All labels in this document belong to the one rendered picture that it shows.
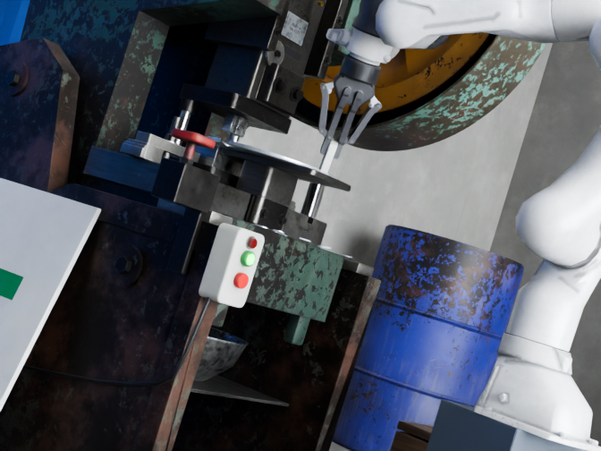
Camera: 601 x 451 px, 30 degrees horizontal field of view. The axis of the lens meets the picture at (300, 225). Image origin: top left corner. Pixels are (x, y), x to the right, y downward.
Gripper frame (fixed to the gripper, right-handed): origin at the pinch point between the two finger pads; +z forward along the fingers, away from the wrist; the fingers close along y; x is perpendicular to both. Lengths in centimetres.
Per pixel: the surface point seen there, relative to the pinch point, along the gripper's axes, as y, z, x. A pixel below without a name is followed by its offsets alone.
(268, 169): -10.2, 6.5, 0.7
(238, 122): -17.9, 2.7, 15.9
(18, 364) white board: -45, 52, -21
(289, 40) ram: -13.2, -16.5, 18.5
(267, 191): -9.1, 10.5, -0.4
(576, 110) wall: 160, 11, 325
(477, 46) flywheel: 27.0, -27.3, 28.6
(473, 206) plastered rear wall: 124, 68, 303
